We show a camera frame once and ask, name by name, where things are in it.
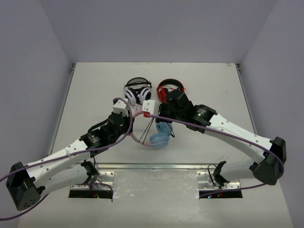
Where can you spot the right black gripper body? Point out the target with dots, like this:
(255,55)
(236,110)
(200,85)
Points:
(166,110)

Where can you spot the pink blue cat-ear headphones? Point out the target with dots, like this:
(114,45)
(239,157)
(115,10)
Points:
(160,139)

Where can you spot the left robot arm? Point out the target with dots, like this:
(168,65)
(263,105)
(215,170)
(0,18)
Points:
(28,183)

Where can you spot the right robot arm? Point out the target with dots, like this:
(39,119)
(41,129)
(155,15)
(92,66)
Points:
(266,157)

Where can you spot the red black headphones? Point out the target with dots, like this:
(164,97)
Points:
(166,86)

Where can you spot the white black headphones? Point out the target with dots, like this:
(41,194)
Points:
(137,90)

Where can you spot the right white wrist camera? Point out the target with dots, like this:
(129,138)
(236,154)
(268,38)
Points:
(150,107)

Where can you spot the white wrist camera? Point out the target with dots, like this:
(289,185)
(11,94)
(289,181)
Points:
(150,107)
(121,106)

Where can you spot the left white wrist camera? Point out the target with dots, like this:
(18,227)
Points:
(121,106)

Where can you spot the right metal base bracket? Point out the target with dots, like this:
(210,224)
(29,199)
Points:
(205,183)

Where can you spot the metal base bracket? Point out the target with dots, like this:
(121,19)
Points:
(205,183)
(104,180)

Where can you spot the metal table edge rail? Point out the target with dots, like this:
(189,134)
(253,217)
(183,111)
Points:
(152,166)

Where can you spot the left metal base bracket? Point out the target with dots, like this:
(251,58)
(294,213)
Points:
(104,180)

